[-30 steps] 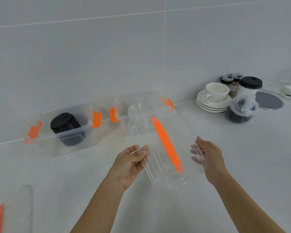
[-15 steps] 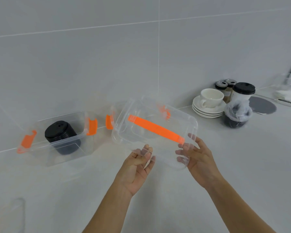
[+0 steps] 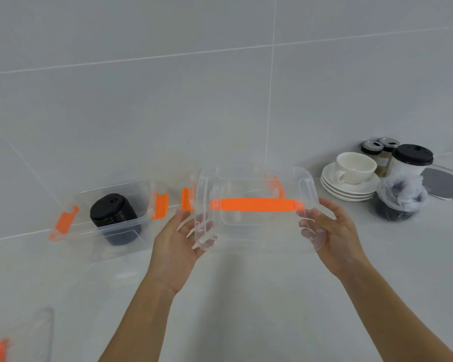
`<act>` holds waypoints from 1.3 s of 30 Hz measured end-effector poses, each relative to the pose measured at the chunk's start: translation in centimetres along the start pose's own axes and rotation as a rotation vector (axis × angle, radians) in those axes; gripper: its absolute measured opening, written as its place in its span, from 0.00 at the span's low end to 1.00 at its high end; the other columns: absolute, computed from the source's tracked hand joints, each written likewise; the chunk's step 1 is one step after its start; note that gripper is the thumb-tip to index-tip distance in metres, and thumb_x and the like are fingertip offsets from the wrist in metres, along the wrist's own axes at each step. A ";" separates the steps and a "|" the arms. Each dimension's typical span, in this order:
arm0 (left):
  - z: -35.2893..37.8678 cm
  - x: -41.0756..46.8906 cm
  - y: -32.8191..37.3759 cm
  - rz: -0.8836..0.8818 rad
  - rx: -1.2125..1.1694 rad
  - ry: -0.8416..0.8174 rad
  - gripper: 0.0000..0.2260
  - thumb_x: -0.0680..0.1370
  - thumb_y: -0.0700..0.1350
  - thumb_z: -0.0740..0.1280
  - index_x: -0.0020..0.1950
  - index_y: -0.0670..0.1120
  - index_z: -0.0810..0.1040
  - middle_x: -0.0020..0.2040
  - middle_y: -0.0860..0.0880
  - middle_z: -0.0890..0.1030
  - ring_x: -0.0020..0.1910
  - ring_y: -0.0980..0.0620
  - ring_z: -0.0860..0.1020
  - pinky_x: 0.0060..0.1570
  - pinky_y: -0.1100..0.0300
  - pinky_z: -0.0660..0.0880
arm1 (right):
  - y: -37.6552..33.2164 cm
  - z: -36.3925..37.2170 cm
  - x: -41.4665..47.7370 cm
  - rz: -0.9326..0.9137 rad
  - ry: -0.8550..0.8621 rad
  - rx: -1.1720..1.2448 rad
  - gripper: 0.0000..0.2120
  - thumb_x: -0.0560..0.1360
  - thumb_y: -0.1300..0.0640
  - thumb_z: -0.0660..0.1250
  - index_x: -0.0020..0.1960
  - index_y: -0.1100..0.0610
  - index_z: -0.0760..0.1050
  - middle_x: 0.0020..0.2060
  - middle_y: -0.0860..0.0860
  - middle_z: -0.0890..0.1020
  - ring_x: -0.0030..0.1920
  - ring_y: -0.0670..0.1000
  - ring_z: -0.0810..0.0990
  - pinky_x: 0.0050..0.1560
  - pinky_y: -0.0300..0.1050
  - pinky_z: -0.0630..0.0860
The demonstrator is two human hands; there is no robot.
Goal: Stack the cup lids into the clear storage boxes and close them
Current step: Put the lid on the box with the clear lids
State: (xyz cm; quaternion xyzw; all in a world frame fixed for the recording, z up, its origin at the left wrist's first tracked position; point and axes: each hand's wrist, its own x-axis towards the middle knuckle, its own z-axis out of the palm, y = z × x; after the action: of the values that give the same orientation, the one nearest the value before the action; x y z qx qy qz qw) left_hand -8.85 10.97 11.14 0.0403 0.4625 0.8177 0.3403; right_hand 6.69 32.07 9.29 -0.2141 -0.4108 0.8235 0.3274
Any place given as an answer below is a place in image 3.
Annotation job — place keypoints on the person's right hand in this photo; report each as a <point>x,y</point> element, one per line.
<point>343,245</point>

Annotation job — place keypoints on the person's left hand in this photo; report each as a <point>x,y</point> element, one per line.
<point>170,256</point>

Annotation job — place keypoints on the clear storage box orange latches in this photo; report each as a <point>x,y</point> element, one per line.
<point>64,222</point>
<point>187,199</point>

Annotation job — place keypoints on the stack of black lids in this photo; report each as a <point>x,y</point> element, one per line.
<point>111,212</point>

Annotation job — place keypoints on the person's left forearm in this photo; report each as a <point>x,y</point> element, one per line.
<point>139,328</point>

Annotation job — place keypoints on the person's right forearm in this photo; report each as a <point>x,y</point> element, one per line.
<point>392,320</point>

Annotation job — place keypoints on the white ceramic cup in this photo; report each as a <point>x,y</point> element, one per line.
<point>356,167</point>

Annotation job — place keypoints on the glass jar black silver lid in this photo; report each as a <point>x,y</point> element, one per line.
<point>389,143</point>
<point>372,147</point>

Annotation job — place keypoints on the white paper cup black lid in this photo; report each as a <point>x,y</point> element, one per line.
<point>413,154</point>

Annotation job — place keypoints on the stack of white saucers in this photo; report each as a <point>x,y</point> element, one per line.
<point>347,199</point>

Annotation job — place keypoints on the white saucer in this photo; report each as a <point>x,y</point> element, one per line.
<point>339,194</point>
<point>336,190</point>
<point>328,177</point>

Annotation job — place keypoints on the clear plastic bag dark contents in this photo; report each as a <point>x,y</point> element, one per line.
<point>400,199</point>

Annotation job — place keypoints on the grey round disc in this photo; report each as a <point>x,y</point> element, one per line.
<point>445,182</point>

